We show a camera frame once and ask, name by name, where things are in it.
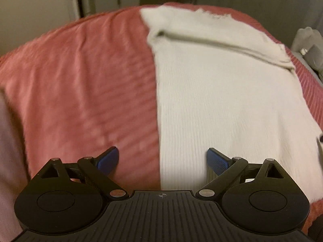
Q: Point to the grey curtain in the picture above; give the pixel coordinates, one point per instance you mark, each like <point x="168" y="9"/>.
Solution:
<point x="282" y="18"/>

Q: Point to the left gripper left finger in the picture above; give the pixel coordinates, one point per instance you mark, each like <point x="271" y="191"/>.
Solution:
<point x="94" y="171"/>

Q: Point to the white standing fan column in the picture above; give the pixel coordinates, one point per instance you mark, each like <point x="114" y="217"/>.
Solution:
<point x="74" y="11"/>

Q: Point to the red ribbed bed blanket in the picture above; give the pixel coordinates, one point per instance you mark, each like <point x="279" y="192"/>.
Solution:
<point x="90" y="85"/>

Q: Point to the grey bow pillow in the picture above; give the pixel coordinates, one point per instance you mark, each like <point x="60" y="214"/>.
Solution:
<point x="314" y="59"/>

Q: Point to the white knit sweater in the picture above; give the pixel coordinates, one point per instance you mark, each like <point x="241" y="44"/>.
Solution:
<point x="222" y="83"/>

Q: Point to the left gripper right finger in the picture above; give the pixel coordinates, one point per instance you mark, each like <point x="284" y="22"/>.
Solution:
<point x="229" y="172"/>

